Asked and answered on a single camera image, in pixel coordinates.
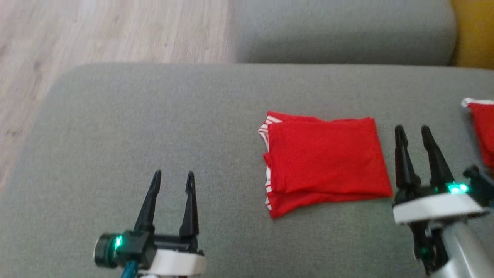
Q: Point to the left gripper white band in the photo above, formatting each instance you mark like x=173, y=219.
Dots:
x=177, y=256

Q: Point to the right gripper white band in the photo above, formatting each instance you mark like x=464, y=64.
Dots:
x=432, y=206

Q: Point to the red shorts with white band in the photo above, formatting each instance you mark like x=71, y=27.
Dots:
x=484, y=131

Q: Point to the red garment with white stripes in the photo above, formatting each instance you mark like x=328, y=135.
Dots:
x=328, y=162

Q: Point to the right robot arm silver white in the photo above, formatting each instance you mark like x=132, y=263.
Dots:
x=463, y=247

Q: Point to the grey sofa seat cushion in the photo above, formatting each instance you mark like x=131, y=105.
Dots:
x=193, y=127

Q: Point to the grey sofa side cushion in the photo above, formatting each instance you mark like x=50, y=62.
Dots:
x=339, y=31

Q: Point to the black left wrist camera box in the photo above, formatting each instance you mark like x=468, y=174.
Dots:
x=123, y=249

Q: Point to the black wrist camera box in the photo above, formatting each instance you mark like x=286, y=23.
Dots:
x=123, y=249
x=480, y=185

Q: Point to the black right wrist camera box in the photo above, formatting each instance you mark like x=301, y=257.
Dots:
x=480, y=185

